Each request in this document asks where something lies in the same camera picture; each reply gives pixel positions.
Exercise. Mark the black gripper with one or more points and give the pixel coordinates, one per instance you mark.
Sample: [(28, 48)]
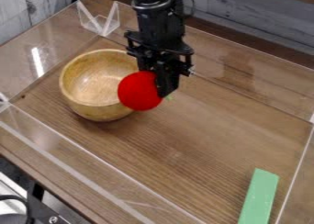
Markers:
[(157, 45)]

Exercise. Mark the red ball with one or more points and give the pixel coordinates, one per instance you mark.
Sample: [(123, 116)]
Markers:
[(137, 91)]

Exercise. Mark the wooden bowl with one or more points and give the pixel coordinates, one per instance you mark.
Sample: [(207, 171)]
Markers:
[(88, 83)]

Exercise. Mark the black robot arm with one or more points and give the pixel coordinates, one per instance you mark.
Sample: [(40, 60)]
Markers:
[(157, 45)]

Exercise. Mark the clear acrylic tray walls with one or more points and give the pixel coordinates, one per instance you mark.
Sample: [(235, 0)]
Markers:
[(172, 165)]

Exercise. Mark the green tape strip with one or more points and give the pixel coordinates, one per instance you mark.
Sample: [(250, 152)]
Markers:
[(259, 198)]

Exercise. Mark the clear acrylic corner bracket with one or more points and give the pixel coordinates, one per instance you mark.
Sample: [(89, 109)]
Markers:
[(99, 24)]

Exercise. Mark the black metal bracket with screw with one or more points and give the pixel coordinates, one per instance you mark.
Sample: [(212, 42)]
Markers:
[(41, 214)]

